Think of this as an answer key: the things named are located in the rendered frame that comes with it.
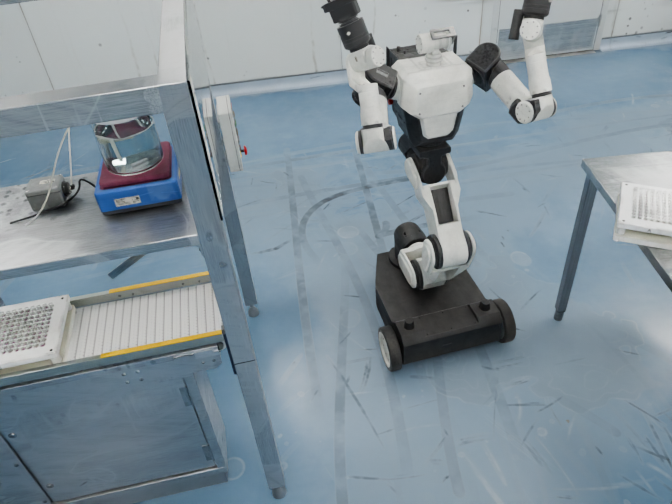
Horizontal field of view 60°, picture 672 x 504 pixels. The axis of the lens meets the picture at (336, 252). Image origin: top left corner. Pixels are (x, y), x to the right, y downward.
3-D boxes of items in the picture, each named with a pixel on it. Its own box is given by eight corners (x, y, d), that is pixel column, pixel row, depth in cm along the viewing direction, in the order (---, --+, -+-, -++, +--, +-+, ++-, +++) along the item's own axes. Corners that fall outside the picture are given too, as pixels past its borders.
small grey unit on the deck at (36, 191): (81, 190, 156) (73, 171, 153) (78, 205, 151) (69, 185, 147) (34, 198, 155) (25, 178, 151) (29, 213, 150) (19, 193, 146)
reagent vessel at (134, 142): (166, 141, 155) (146, 73, 143) (165, 171, 144) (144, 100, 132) (107, 151, 153) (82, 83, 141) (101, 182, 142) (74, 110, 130)
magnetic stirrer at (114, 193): (183, 162, 164) (175, 133, 158) (184, 205, 148) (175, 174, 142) (110, 174, 162) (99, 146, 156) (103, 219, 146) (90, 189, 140)
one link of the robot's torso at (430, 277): (400, 266, 276) (423, 232, 231) (440, 257, 279) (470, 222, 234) (410, 297, 272) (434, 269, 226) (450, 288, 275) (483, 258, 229)
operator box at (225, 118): (240, 150, 254) (228, 94, 237) (243, 170, 241) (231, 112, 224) (226, 153, 253) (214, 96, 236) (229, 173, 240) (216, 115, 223)
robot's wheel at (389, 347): (378, 319, 256) (393, 359, 245) (389, 316, 257) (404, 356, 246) (376, 340, 273) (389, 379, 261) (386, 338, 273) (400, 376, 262)
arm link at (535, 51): (539, 17, 192) (545, 59, 194) (540, 20, 200) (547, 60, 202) (518, 23, 195) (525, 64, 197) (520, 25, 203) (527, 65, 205)
